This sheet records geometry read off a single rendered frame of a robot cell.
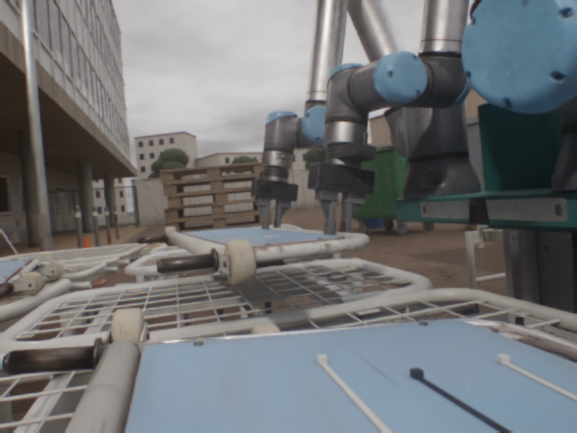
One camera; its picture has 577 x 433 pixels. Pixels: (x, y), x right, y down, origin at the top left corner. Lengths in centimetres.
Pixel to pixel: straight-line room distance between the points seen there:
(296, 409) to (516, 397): 14
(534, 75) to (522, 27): 6
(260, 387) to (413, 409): 10
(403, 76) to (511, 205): 30
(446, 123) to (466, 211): 25
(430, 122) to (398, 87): 31
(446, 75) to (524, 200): 28
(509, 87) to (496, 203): 33
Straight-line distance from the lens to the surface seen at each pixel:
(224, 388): 33
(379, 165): 692
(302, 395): 32
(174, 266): 64
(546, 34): 59
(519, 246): 116
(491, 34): 62
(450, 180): 108
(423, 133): 110
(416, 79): 84
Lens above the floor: 70
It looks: 1 degrees down
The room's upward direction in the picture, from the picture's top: 5 degrees counter-clockwise
